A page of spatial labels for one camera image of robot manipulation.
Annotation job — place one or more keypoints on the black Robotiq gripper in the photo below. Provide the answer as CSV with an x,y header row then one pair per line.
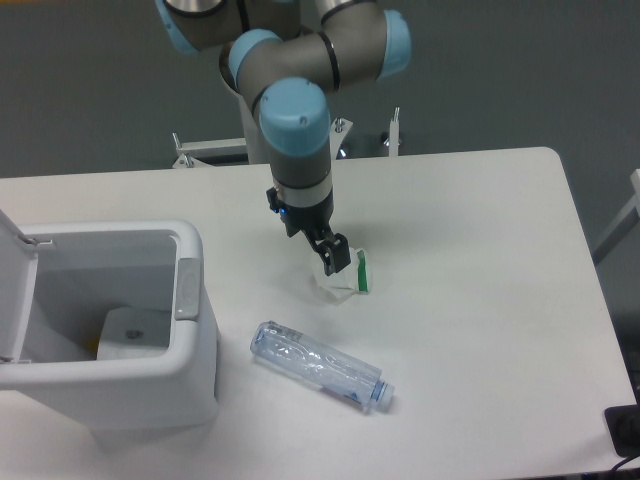
x,y
332,248

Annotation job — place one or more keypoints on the white green wrapper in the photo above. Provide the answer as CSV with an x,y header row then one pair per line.
x,y
354,279

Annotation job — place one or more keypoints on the clear plastic water bottle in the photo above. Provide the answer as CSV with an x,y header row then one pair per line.
x,y
322,365

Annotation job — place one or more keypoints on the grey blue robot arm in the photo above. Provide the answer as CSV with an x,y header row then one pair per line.
x,y
283,73

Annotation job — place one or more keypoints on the white plastic trash can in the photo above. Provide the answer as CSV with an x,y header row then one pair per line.
x,y
84,271

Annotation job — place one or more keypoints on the white trash can lid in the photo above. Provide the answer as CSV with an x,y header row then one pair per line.
x,y
19,261

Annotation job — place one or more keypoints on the black device at edge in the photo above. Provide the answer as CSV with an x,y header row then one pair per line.
x,y
623,425

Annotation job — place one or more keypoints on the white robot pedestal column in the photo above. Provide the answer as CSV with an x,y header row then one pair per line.
x,y
254,141

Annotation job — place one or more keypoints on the white pedestal base frame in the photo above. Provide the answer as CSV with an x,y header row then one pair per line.
x,y
343,145

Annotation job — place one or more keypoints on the white frame at right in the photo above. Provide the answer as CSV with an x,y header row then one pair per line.
x,y
620,226

